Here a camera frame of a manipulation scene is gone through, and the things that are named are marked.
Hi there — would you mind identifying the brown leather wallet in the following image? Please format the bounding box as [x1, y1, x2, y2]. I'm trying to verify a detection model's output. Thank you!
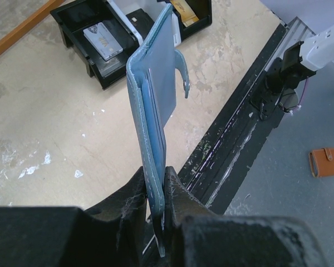
[308, 147, 334, 178]

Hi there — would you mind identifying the black and white organizer tray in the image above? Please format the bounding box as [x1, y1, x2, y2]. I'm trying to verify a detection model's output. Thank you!
[49, 0, 213, 90]

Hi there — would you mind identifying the blue card holder wallet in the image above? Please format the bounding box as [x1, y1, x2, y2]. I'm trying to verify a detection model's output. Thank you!
[126, 3, 190, 257]

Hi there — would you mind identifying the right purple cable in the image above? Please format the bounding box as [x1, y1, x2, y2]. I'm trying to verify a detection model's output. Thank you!
[288, 79, 310, 115]

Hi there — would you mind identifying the black credit card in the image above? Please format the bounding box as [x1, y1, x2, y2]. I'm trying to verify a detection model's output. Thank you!
[126, 8, 154, 38]

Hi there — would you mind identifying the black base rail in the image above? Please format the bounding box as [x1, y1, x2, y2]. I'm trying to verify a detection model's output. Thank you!
[178, 24, 288, 215]

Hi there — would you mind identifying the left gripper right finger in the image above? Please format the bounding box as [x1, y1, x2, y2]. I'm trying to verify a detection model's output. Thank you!
[164, 166, 328, 266]

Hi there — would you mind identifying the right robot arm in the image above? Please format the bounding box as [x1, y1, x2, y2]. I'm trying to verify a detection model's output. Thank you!
[265, 25, 334, 95]

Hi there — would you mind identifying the white card in tray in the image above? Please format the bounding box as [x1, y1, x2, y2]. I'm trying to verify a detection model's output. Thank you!
[83, 22, 123, 61]

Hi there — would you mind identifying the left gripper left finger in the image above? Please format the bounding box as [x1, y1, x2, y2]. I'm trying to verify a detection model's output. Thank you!
[0, 169, 146, 266]

